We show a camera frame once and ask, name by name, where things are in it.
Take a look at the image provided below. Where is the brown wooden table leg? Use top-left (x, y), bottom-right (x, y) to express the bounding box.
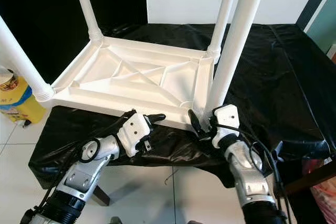
top-left (93, 185), bottom-right (111, 206)
top-left (283, 169), bottom-right (336, 196)

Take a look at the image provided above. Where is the pink plastic bag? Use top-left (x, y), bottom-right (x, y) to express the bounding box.
top-left (302, 156), bottom-right (336, 219)

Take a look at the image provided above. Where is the yellow carton box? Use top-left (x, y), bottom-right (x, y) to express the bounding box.
top-left (0, 80), bottom-right (49, 125)

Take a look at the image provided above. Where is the black plastic cover sheet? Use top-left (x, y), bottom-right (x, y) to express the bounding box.
top-left (29, 22), bottom-right (336, 189)

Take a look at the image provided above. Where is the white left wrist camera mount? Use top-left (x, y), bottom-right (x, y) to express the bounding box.
top-left (117, 110), bottom-right (152, 156)

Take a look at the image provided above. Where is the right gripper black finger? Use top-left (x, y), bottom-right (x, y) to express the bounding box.
top-left (189, 110), bottom-right (205, 133)

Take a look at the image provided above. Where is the printed paper cup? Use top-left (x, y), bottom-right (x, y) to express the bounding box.
top-left (0, 67), bottom-right (15, 91)

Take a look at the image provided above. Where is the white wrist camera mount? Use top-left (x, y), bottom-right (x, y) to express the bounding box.
top-left (117, 110), bottom-right (152, 156)
top-left (212, 104), bottom-right (240, 148)

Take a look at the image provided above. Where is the dark grey frame post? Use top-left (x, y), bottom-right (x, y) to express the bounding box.
top-left (297, 0), bottom-right (336, 30)

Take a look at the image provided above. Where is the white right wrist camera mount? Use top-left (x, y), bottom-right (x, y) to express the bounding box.
top-left (212, 104), bottom-right (240, 148)

